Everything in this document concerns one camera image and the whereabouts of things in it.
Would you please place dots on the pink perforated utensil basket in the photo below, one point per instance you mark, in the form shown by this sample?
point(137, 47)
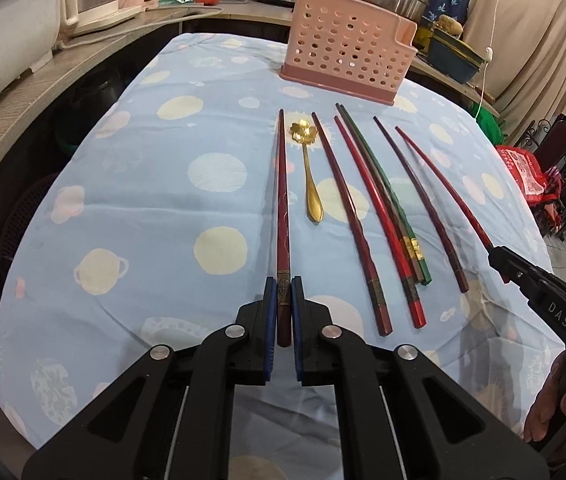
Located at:
point(343, 50)

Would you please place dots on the person's right hand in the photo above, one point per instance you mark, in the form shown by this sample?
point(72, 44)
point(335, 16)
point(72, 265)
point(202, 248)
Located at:
point(545, 400)

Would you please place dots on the green chopstick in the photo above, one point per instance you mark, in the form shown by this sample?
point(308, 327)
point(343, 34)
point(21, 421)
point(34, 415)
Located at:
point(425, 272)

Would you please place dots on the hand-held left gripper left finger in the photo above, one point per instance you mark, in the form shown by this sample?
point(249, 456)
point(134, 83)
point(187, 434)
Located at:
point(269, 330)

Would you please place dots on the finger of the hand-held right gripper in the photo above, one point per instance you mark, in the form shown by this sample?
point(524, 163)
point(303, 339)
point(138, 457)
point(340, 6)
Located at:
point(510, 262)

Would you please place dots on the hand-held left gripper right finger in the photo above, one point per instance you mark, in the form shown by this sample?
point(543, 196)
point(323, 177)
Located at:
point(297, 330)

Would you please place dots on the wooden counter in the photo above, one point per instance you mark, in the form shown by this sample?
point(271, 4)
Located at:
point(23, 95)

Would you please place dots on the beige curtain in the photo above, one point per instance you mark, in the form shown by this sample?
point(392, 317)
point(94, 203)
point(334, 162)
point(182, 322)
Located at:
point(528, 25)

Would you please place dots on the tissue pack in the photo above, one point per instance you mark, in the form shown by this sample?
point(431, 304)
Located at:
point(178, 1)

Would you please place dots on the gold flower spoon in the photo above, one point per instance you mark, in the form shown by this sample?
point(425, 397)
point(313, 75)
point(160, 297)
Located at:
point(313, 195)

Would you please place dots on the black metal chair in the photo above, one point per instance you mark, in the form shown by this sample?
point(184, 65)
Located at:
point(555, 142)

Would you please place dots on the blue planet print tablecloth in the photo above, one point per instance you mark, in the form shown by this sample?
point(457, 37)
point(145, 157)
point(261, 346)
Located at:
point(163, 185)

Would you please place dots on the dark purple chopstick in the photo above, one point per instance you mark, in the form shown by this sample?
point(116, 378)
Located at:
point(458, 275)

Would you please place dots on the patterned dark red chopstick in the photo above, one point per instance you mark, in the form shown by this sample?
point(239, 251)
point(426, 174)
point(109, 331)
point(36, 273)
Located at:
point(282, 210)

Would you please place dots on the dark blue lunch box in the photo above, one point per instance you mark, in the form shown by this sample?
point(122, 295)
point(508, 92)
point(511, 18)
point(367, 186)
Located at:
point(458, 55)

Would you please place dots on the thin red chopstick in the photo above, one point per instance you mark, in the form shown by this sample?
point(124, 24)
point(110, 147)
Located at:
point(464, 207)

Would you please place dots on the red plastic bag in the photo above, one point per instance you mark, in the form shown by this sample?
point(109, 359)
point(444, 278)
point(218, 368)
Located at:
point(525, 170)

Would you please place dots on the green plastic bag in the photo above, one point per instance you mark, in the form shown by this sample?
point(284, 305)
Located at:
point(488, 122)

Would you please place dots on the bright red chopstick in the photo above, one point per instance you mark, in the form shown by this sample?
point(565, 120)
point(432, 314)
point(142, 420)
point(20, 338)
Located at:
point(417, 315)

